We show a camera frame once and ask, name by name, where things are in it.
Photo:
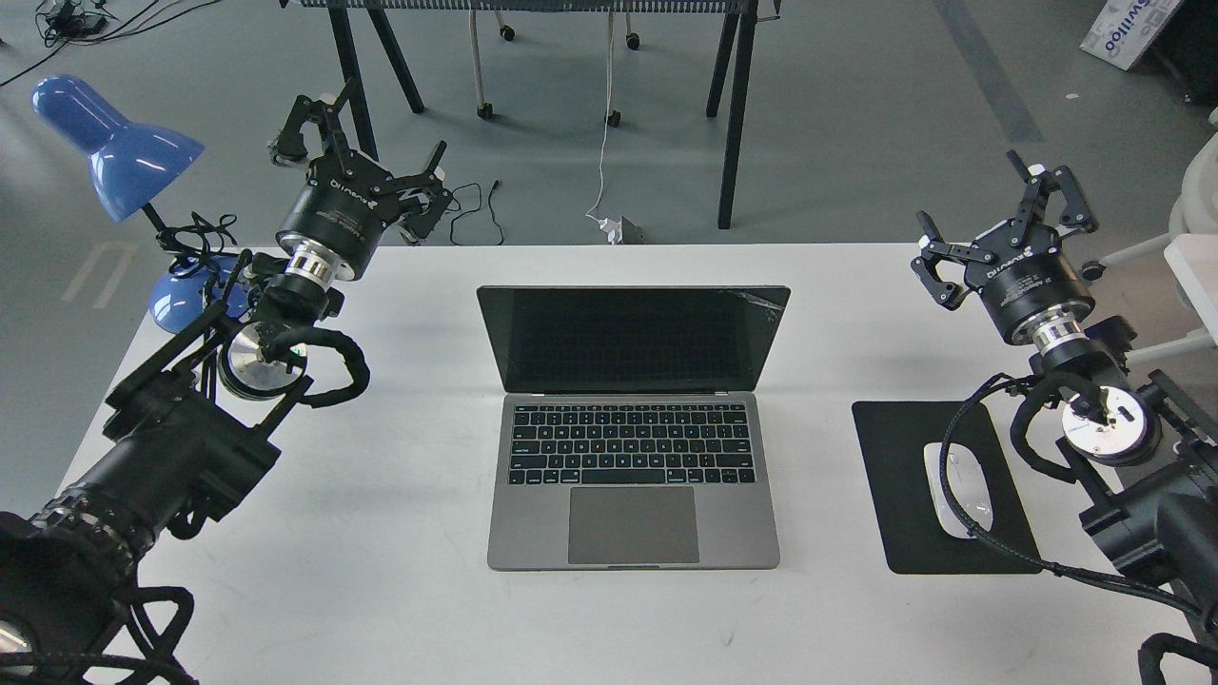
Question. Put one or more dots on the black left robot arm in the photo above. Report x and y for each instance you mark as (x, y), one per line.
(191, 425)

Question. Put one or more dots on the black mouse pad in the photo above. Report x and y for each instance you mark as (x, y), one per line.
(900, 443)

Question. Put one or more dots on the black metal frame table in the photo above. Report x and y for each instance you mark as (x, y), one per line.
(404, 48)

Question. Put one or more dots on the grey open laptop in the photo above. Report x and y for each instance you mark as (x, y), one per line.
(629, 430)

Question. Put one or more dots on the white power adapter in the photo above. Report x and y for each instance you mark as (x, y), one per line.
(621, 231)

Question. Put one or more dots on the white cardboard box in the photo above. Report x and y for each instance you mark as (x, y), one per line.
(1125, 32)

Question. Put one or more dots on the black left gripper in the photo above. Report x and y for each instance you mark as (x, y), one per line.
(335, 224)

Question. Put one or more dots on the white rolling chair legs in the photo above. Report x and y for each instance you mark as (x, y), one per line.
(544, 64)

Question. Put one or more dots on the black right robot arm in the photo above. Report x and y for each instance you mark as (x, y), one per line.
(1144, 453)

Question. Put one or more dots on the white chair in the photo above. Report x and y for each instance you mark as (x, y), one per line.
(1190, 249)

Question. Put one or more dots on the blue desk lamp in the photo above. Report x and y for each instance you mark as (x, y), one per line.
(130, 164)

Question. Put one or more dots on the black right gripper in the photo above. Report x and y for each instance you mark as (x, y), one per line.
(1028, 281)

